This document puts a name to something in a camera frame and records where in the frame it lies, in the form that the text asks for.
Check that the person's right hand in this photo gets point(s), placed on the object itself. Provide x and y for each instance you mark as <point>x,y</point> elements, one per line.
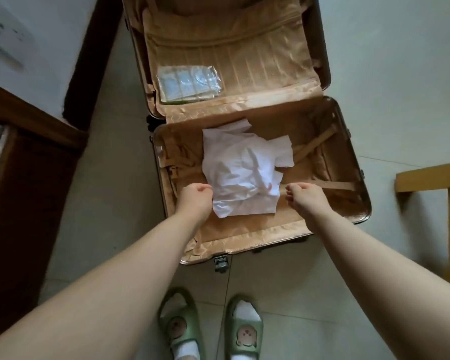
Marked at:
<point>309,200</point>

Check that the person's left hand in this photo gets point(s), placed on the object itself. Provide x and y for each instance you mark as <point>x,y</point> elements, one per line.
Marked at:
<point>195,202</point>

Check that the white long-sleeve shirt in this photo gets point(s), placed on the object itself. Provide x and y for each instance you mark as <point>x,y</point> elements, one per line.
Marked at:
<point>240,172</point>

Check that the gold hard-shell suitcase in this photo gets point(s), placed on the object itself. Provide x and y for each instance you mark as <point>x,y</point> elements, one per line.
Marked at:
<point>247,44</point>

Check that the person's right forearm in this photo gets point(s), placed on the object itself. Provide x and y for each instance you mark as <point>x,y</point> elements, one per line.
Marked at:
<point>390,296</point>

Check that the person's left forearm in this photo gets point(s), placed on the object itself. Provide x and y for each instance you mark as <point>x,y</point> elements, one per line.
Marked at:
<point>97,307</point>

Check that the clear plastic packet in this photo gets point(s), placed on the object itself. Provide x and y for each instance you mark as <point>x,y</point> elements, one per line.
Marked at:
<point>189,84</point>

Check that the green slipper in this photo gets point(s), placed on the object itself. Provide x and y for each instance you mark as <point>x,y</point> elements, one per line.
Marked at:
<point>178,326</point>
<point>245,337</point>

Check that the white wall socket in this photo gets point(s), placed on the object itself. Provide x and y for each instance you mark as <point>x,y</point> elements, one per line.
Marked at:
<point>7,37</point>

